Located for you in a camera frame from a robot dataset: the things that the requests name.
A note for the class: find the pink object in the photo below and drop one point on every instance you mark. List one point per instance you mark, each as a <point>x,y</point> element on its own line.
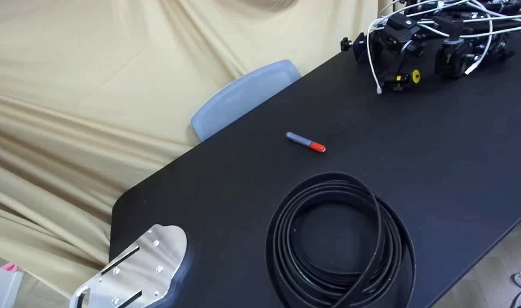
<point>10,267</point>

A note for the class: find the grey-blue plastic chair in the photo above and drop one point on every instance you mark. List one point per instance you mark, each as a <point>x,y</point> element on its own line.
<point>244,96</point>

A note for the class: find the beige cloth backdrop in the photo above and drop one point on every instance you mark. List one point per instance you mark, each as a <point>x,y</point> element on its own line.
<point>100,86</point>

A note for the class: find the black camera mount equipment pile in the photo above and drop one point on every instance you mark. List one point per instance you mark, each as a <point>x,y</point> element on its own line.
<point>398,52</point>

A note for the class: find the white box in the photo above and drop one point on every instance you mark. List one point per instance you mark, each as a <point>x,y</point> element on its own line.
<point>0,288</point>

